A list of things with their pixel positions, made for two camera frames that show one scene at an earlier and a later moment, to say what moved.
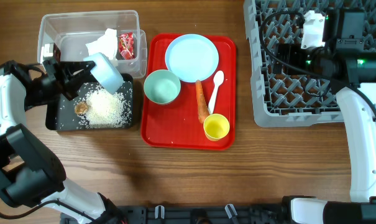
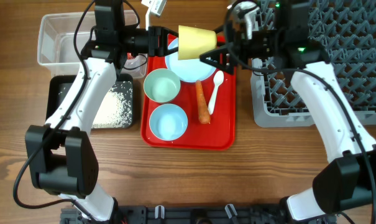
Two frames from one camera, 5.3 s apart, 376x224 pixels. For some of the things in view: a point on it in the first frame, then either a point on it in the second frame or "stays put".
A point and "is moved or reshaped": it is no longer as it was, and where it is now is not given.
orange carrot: (202, 106) stays put
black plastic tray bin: (92, 108) stays put
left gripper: (57, 72) → (158, 45)
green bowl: (161, 86) stays put
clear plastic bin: (71, 31) stays put
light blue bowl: (105, 73) is moved or reshaped
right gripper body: (296, 59) → (260, 46)
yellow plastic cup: (216, 127) → (194, 42)
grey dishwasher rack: (280, 101) stays put
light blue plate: (192, 57) stays put
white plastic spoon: (218, 78) stays put
